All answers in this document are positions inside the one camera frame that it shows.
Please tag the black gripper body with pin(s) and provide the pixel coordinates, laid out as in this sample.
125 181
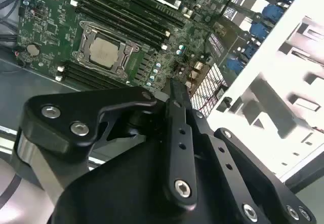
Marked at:
126 196

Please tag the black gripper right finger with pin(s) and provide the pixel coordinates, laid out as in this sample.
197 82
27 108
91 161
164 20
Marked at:
224 158

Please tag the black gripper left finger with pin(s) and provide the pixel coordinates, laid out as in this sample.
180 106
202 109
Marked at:
63 122

